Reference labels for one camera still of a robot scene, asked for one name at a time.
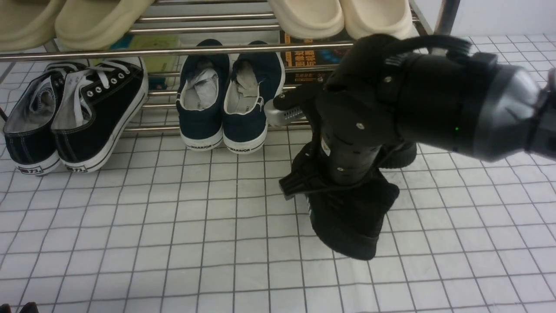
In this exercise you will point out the navy slip-on shoe left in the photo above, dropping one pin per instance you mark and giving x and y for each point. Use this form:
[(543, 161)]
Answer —
[(200, 100)]

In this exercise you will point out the cream slipper right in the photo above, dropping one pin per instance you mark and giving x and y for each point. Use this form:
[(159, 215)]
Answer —
[(366, 17)]

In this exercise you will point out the black knit sneaker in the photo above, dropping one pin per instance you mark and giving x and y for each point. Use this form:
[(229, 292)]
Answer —
[(350, 221), (396, 156)]

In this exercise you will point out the olive slipper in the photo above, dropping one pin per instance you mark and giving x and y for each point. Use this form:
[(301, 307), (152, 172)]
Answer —
[(96, 24), (26, 24)]

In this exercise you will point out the black canvas sneaker left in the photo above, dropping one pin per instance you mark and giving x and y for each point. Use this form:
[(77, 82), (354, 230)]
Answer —
[(30, 143)]

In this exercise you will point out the dark object bottom left corner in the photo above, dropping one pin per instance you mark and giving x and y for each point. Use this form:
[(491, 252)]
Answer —
[(29, 307)]

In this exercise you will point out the black canvas sneaker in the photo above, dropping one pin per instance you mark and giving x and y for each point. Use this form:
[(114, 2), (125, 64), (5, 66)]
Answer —
[(30, 143), (97, 104)]

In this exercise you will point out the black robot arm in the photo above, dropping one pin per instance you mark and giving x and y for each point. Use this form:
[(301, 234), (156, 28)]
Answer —
[(387, 94)]

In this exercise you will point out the black orange printed box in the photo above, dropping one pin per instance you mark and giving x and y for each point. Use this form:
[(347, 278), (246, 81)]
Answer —
[(308, 58)]

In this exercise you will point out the cream slipper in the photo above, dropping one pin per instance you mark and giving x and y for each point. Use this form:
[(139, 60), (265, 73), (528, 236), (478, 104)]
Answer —
[(309, 19), (366, 17)]

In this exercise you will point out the navy slip-on shoe right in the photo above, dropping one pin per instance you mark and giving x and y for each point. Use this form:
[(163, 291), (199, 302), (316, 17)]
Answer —
[(256, 78)]

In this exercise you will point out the cream slipper left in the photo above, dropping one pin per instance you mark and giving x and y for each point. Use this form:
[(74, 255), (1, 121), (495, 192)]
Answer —
[(309, 19)]

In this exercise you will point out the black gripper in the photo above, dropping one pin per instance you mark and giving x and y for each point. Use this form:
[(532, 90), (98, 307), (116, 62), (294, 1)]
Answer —
[(348, 125)]

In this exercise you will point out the olive slipper far left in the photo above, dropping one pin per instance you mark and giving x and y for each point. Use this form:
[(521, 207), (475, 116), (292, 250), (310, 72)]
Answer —
[(26, 24)]

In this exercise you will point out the navy slip-on shoe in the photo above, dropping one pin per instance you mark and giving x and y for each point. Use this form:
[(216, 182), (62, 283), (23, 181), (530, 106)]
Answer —
[(200, 100), (256, 78)]

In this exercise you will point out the black canvas sneaker right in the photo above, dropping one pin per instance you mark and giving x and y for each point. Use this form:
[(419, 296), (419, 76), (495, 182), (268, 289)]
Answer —
[(97, 104)]

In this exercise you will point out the green box behind rack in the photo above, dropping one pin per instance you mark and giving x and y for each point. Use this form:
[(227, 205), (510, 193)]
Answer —
[(156, 65)]

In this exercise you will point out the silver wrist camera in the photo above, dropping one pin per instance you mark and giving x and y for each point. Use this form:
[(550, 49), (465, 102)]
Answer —
[(284, 115)]

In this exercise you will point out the metal shoe rack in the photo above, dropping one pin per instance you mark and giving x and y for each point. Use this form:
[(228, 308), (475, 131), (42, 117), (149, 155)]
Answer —
[(447, 14)]

